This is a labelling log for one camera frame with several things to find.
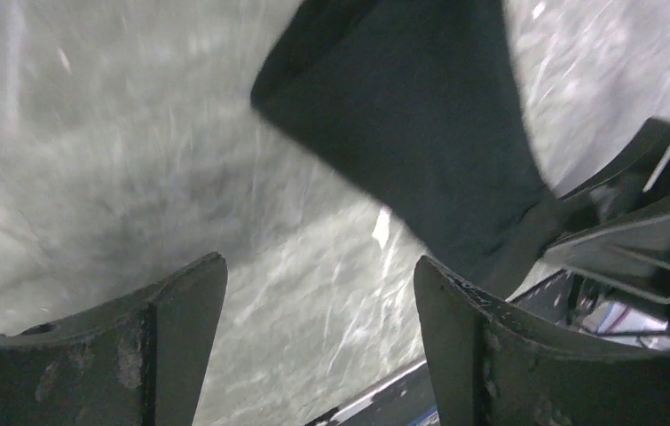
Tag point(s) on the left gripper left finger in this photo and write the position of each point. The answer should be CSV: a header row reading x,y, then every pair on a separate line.
x,y
139,359

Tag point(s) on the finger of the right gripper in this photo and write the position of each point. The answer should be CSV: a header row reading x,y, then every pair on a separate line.
x,y
618,231

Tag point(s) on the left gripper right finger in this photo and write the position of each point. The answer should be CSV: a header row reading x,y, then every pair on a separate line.
x,y
492,363

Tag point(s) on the black underwear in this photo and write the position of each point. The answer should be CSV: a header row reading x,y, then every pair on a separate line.
x,y
415,102

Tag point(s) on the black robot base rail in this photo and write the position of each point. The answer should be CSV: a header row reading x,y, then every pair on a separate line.
x,y
406,397

